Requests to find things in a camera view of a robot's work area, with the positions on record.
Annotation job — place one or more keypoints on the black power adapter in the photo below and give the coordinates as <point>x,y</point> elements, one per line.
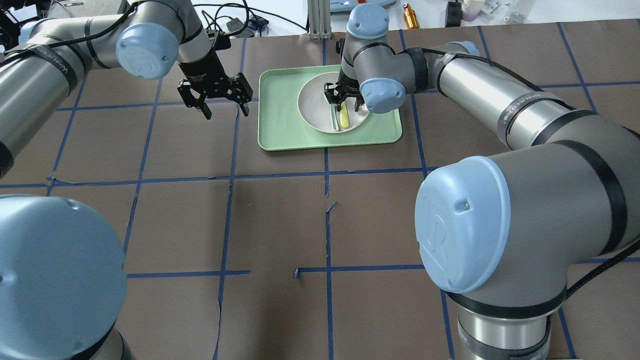
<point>453,14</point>

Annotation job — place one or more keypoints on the yellow plastic fork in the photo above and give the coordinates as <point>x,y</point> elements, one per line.
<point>343,117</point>

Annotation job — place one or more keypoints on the aluminium frame post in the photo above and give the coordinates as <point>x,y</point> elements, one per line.
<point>319,23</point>

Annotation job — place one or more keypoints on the gold metal cylinder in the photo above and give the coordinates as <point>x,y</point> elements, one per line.
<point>410,16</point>

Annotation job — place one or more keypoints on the pale green plastic spoon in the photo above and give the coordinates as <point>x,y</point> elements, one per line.
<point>335,117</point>

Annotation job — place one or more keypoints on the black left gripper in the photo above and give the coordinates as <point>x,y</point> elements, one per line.
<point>204,71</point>

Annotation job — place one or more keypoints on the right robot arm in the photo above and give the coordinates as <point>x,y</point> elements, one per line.
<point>508,237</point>

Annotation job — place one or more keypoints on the light green tray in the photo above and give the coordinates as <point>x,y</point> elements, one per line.
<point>281,126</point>

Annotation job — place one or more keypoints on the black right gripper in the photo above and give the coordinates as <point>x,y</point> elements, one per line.
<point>346,88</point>

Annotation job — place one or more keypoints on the white round plate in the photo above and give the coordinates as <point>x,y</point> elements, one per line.
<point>315,109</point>

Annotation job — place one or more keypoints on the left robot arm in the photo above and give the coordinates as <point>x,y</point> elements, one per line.
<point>163,176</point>

